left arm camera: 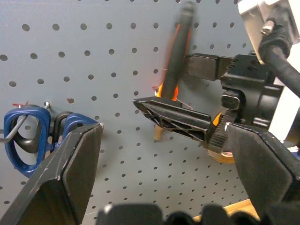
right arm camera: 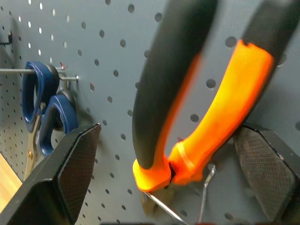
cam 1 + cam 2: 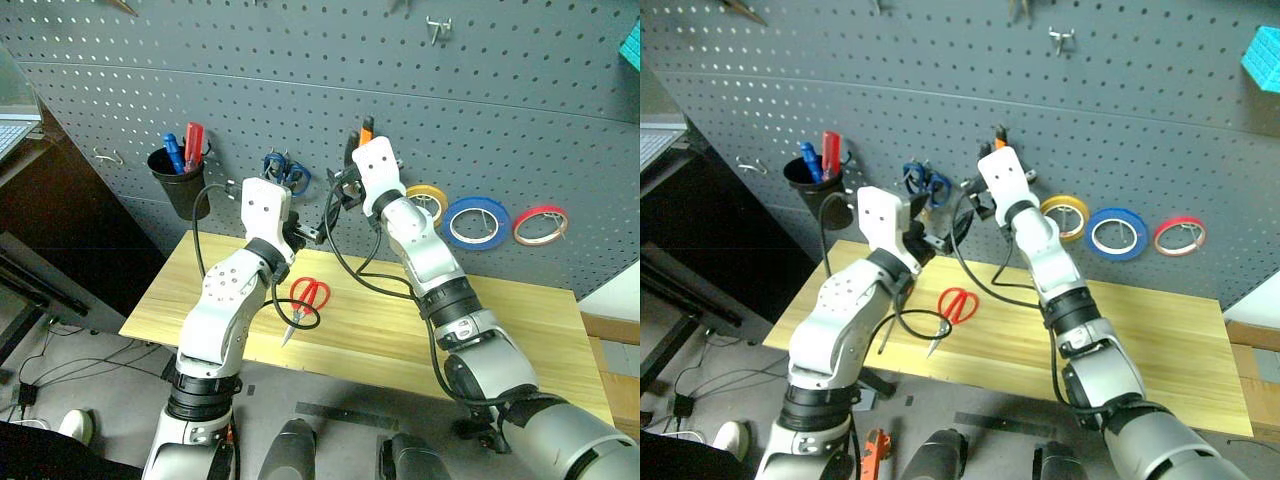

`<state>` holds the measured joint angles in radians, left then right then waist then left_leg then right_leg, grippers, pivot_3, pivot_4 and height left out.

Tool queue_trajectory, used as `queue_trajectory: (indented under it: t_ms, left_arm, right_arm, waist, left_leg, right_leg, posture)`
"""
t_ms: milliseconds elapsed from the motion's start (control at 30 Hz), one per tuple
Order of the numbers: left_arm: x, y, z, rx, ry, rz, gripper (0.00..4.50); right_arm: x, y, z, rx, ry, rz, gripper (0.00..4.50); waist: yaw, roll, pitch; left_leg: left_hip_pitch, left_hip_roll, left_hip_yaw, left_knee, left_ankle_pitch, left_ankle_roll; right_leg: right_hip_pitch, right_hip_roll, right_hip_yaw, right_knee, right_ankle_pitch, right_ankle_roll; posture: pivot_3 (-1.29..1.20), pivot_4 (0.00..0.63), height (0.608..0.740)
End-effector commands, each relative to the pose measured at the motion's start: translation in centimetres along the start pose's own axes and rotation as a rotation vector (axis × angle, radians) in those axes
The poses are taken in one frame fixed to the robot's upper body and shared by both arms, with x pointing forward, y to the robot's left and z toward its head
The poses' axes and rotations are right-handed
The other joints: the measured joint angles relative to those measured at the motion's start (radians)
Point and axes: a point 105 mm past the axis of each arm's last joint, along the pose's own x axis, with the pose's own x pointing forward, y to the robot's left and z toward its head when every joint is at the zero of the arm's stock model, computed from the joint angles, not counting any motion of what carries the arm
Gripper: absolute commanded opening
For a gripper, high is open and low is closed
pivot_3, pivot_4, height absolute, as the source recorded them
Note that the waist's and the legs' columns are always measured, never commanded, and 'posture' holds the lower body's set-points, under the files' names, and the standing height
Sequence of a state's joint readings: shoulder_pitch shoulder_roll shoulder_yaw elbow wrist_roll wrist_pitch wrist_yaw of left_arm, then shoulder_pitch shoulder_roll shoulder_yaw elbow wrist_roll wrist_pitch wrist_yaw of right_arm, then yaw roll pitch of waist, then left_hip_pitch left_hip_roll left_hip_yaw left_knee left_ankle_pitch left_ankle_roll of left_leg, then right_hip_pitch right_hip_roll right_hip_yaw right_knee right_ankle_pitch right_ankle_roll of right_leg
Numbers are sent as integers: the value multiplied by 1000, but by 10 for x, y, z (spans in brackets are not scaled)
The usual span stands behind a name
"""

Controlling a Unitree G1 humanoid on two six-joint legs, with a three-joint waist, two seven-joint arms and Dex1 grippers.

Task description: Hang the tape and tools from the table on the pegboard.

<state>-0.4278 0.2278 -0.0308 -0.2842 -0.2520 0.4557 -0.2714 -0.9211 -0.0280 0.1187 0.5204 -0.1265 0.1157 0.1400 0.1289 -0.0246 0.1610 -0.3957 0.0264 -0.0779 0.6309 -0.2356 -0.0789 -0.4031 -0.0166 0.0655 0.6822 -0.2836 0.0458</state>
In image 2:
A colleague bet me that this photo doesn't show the grey pegboard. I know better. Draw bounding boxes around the grey pegboard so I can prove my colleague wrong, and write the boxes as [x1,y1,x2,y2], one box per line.
[0,0,300,225]

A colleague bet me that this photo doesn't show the silver wire pegboard hook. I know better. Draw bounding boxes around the silver wire pegboard hook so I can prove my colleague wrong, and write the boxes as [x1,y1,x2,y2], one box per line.
[143,163,217,225]

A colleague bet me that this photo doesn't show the black pegboard hook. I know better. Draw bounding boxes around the black pegboard hook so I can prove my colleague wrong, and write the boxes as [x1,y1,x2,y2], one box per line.
[0,31,14,45]

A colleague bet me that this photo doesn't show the blue handled scissors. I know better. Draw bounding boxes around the blue handled scissors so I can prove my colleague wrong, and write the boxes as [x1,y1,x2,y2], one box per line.
[21,61,79,181]

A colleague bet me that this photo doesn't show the orange and black pliers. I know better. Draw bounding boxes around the orange and black pliers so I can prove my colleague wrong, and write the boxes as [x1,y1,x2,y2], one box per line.
[132,0,300,193]

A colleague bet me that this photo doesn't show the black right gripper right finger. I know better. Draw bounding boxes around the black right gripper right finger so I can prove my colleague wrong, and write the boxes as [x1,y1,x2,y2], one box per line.
[232,122,300,224]

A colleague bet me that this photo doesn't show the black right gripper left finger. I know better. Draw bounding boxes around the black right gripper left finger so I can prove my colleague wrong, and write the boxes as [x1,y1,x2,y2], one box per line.
[0,122,102,225]

